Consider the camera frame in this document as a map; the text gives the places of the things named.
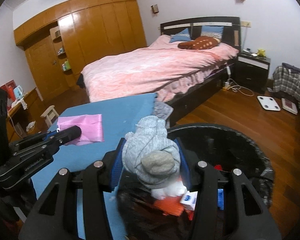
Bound white medicine box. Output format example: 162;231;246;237
180;191;198;211

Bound grey knitted sock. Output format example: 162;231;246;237
122;115;180;189

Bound orange foam fruit net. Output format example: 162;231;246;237
153;196;185;216

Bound pink face mask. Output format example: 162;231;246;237
57;114;104;146

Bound white plastic bag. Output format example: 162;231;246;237
151;180;187;200

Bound black trash bin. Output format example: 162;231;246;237
117;124;281;239

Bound small white wooden stool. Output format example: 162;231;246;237
40;105;59;128

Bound wooden desk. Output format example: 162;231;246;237
6;88;47;142

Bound blue table cloth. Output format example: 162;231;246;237
29;92;161;240

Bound light blue kettle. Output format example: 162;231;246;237
13;86;24;100

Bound wooden wardrobe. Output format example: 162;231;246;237
14;0;146;100

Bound pink bed quilt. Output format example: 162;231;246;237
81;35;238;102

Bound white bathroom scale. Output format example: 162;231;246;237
257;95;281;112

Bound black bedside table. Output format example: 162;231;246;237
234;53;271;94

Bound brown dotted pillow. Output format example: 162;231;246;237
178;36;221;50

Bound blue pillow left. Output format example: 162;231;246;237
170;28;192;43

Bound blue pillow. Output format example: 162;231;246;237
170;28;192;43
200;25;224;40

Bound plaid bag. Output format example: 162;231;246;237
273;62;300;108

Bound yellow plush toy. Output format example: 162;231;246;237
257;49;266;58

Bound blue pillow right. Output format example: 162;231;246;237
200;25;224;40

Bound black bed headboard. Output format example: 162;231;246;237
160;16;242;54

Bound white power cable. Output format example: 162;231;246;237
222;65;255;98

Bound left wall lamp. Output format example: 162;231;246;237
151;4;159;14

